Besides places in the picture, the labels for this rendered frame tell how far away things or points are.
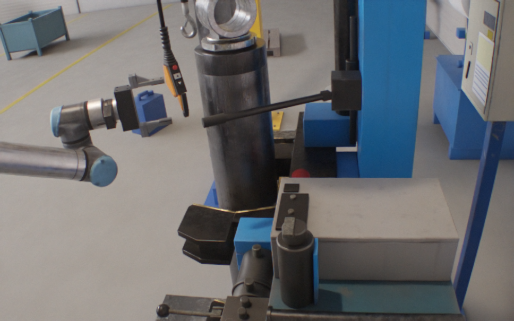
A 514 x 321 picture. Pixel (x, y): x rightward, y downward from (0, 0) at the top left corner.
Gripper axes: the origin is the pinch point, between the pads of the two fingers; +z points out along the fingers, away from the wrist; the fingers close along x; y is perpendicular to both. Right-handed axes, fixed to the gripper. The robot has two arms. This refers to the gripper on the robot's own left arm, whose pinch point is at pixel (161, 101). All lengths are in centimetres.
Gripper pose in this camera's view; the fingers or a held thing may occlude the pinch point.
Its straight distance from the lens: 134.6
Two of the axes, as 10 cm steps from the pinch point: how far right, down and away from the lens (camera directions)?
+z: 9.7, -1.9, 1.6
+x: 0.9, 8.6, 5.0
